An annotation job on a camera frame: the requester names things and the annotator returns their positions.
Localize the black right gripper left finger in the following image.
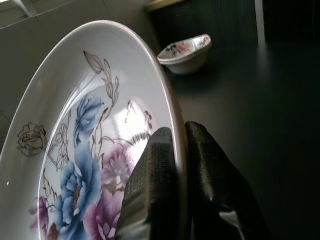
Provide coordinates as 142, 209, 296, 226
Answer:
116, 126, 182, 240

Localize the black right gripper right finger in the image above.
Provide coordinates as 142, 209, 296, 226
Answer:
184, 120, 274, 240

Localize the large white floral plate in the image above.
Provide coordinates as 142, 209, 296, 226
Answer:
0, 19, 190, 240

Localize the white floral bowl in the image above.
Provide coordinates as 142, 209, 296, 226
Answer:
156, 33, 213, 75

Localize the black cabinet beige top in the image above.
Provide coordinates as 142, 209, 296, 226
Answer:
143, 0, 320, 50

